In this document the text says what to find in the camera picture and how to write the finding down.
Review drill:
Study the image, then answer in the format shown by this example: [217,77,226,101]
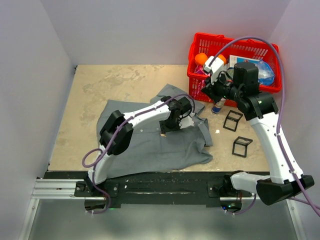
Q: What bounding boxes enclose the blue plastic bag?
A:
[255,60,275,86]

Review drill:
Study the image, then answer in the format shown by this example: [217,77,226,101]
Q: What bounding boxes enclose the black rectangular frame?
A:
[223,110,244,132]

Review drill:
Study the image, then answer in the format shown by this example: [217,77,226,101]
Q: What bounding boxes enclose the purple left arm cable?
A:
[82,94,196,215]

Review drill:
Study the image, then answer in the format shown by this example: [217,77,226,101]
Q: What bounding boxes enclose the aluminium frame rail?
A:
[18,177,78,240]

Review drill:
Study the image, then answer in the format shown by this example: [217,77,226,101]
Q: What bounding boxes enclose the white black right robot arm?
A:
[201,60,315,206]

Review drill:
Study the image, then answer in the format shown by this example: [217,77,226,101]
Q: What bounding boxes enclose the orange fruit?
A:
[194,52,208,66]
[217,54,227,65]

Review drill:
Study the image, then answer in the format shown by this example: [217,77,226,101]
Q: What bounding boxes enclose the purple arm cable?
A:
[208,36,320,217]
[82,94,196,215]

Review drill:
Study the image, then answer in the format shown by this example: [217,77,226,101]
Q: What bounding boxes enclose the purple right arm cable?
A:
[208,36,320,217]

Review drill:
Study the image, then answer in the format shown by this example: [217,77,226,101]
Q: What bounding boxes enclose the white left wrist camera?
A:
[179,116,195,129]

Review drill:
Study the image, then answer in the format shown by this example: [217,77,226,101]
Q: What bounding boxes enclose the orange fruit right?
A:
[217,54,227,65]

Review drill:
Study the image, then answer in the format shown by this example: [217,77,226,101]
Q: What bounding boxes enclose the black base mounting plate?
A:
[43,171,253,211]

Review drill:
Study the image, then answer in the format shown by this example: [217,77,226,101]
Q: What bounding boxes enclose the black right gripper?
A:
[201,69,243,104]

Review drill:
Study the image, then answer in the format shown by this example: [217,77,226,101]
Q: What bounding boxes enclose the black open box frame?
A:
[231,136,253,158]

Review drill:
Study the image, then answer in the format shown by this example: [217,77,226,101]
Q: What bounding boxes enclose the blue silver drink can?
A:
[211,97,226,114]

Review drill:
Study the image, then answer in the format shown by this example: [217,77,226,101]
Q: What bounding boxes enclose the pink white small box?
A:
[194,64,208,76]

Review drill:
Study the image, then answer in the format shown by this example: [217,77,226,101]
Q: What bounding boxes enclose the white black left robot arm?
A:
[81,93,196,197]

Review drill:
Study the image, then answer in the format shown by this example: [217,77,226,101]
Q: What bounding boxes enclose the white blue light bulb box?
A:
[227,55,259,69]

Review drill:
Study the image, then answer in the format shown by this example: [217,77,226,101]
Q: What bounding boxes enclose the orange fruit left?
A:
[194,52,208,66]

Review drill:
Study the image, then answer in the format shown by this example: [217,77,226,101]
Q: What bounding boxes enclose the grey button-up shirt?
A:
[96,83,214,180]

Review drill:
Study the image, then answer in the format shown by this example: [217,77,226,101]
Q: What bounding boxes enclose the red plastic shopping basket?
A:
[187,32,282,103]

